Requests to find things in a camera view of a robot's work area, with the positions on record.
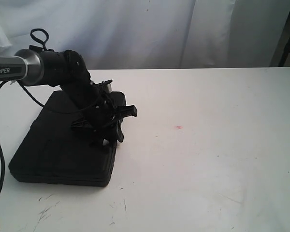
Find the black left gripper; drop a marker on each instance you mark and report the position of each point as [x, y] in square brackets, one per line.
[101, 116]

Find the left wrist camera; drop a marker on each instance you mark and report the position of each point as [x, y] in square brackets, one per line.
[105, 86]

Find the black plastic tool case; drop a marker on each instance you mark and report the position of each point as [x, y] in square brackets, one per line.
[53, 153]

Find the white backdrop curtain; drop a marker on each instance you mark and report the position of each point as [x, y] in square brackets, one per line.
[147, 34]

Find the left silver black robot arm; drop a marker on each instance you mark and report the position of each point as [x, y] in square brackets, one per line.
[64, 69]

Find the black stand pole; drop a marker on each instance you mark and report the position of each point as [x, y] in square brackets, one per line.
[288, 38]

